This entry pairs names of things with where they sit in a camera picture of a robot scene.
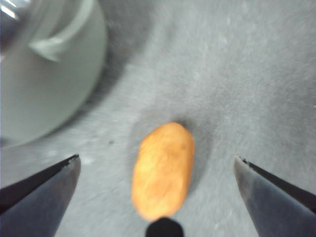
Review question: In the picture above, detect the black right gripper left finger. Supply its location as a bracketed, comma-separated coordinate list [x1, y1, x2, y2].
[0, 154, 81, 237]

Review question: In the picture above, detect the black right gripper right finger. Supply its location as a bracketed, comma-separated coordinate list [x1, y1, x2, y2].
[234, 155, 316, 237]

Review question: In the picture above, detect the brown potato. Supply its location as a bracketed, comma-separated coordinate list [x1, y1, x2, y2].
[131, 122, 196, 222]

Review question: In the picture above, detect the pale green electric cooking pot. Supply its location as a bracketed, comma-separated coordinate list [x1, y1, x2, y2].
[0, 0, 108, 149]

